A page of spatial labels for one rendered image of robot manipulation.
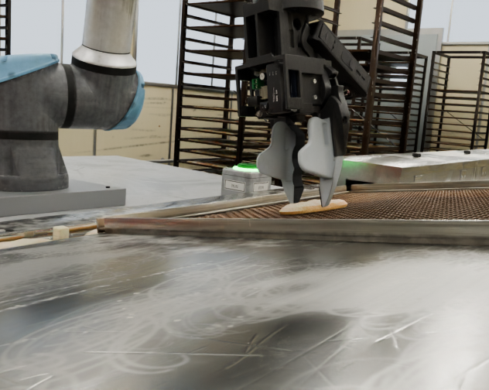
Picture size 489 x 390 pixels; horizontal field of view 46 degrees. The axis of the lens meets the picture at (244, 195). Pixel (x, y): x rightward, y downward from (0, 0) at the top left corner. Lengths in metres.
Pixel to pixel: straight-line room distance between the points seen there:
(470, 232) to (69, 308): 0.23
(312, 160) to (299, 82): 0.08
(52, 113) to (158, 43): 5.75
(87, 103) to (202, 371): 0.91
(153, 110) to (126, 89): 5.66
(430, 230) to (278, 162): 0.29
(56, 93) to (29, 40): 4.75
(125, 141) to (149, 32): 1.24
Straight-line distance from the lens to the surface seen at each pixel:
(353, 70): 0.66
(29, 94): 1.02
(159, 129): 6.82
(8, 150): 1.03
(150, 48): 6.68
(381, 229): 0.38
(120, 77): 1.06
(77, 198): 1.01
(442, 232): 0.36
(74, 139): 6.08
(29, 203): 0.97
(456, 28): 8.14
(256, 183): 1.06
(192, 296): 0.25
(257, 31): 0.59
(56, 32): 5.94
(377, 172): 1.19
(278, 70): 0.56
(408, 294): 0.24
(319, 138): 0.59
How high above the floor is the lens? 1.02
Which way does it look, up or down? 9 degrees down
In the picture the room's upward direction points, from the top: 4 degrees clockwise
